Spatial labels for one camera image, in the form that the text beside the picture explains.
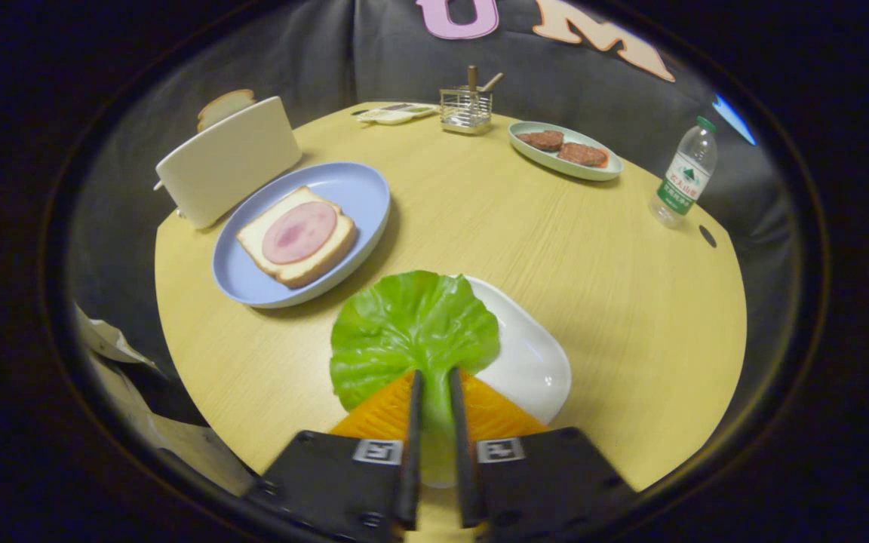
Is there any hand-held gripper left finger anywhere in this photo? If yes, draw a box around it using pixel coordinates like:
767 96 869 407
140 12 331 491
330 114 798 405
242 368 425 543

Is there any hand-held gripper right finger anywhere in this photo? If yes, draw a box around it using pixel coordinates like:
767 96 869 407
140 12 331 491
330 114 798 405
447 367 635 543

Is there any green lettuce leaf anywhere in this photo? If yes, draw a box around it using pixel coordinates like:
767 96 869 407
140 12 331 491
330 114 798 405
329 270 502 487

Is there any plain bread slice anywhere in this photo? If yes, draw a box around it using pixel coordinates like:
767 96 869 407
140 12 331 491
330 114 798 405
196 89 256 133

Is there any white plate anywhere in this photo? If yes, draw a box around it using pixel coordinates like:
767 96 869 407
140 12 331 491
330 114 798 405
450 275 573 425

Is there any bread slice under ham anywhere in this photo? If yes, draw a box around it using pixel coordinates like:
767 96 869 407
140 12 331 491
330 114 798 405
236 186 359 290

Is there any white paper sheet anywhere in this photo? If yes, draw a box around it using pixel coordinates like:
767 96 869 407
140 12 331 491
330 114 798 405
75 305 254 497

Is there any pink ham slice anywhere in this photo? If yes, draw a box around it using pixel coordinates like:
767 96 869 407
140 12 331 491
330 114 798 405
262 201 339 265

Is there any blue plate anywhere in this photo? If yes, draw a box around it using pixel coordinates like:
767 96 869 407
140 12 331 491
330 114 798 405
211 161 392 309

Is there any pale green plate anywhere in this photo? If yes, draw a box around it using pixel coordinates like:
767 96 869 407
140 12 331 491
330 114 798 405
508 121 625 183

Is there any brown meat patty orange edge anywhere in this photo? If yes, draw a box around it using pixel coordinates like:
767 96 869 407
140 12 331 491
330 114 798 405
558 142 610 168

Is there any white divided dish with beans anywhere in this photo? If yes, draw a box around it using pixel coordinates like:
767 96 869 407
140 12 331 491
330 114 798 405
357 103 439 126

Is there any white toaster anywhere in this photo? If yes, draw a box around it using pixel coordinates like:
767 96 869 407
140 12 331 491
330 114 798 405
153 96 303 231

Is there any clear water bottle green cap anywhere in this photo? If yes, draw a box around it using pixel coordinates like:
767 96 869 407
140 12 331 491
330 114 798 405
649 115 719 229

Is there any black backdrop cloth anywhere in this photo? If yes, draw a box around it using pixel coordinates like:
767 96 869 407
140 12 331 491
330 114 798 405
65 0 797 423

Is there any wire utensil holder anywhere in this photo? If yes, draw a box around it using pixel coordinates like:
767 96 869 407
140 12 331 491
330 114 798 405
439 88 494 136

